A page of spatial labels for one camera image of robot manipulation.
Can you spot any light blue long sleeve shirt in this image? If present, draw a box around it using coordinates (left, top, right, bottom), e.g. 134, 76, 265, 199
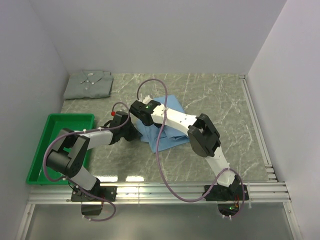
136, 95, 190, 153

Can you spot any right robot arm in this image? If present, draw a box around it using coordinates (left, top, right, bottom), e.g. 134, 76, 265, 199
129, 99, 241, 203

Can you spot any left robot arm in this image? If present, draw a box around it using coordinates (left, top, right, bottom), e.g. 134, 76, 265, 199
42, 111, 142, 201

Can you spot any folded grey shirt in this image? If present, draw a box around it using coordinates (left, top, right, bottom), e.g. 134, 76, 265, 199
63, 70, 114, 100

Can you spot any green plastic tray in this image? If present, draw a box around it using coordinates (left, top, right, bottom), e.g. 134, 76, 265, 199
26, 113, 96, 186

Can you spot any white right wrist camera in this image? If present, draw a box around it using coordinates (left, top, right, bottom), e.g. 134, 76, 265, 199
142, 95, 153, 104

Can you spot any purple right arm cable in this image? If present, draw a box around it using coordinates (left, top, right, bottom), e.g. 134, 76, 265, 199
136, 78, 246, 220

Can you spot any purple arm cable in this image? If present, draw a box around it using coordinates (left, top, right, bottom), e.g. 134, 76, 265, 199
136, 78, 246, 220
42, 101, 131, 222

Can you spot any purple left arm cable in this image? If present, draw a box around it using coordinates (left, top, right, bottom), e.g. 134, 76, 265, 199
42, 101, 131, 222

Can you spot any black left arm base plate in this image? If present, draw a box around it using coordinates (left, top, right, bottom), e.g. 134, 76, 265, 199
68, 179, 117, 222

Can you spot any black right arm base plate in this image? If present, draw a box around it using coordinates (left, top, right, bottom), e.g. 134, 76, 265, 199
204, 184, 250, 219

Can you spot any aluminium right side rail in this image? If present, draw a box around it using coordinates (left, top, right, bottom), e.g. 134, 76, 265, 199
239, 74, 278, 182

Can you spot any aluminium rail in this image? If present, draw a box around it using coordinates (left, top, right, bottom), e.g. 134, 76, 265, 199
239, 74, 278, 182
27, 182, 291, 205

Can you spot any aluminium front rail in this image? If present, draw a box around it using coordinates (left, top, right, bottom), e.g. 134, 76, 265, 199
27, 182, 291, 205

